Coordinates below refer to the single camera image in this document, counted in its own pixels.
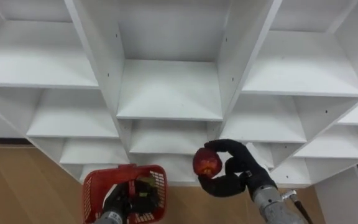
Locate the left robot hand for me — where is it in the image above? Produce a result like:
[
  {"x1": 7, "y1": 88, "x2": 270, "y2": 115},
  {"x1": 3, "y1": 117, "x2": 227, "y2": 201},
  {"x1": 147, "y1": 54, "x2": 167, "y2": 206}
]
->
[{"x1": 102, "y1": 179, "x2": 160, "y2": 219}]

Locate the red plastic basket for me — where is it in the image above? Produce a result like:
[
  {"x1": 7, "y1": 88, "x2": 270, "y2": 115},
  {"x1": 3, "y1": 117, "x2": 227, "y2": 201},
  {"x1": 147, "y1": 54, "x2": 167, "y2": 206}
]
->
[{"x1": 81, "y1": 164, "x2": 168, "y2": 224}]

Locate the green yellow soft toy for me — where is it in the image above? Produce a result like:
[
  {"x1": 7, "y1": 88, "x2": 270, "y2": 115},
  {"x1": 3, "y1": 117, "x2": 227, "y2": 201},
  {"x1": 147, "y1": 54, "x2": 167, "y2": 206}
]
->
[{"x1": 137, "y1": 175, "x2": 157, "y2": 198}]

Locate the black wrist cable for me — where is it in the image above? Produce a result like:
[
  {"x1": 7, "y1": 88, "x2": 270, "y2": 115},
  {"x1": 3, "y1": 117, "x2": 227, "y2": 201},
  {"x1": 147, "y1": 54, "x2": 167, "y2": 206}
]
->
[{"x1": 280, "y1": 189, "x2": 314, "y2": 224}]

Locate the white cube shelf unit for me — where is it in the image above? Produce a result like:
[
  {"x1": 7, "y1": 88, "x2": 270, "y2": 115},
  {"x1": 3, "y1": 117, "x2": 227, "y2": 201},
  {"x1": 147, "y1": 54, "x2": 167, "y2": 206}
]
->
[{"x1": 0, "y1": 0, "x2": 358, "y2": 189}]

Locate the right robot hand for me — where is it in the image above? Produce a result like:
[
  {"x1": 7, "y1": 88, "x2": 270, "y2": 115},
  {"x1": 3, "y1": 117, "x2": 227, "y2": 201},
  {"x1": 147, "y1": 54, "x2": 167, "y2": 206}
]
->
[{"x1": 197, "y1": 139, "x2": 278, "y2": 200}]

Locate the white cabinet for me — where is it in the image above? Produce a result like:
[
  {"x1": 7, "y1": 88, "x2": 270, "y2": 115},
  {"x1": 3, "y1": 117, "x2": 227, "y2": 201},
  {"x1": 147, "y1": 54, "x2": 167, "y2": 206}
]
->
[{"x1": 314, "y1": 166, "x2": 358, "y2": 224}]

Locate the red apple soft toy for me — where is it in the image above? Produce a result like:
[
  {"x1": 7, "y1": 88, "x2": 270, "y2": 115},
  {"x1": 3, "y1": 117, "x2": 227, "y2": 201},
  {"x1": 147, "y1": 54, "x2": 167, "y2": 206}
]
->
[{"x1": 192, "y1": 147, "x2": 223, "y2": 179}]

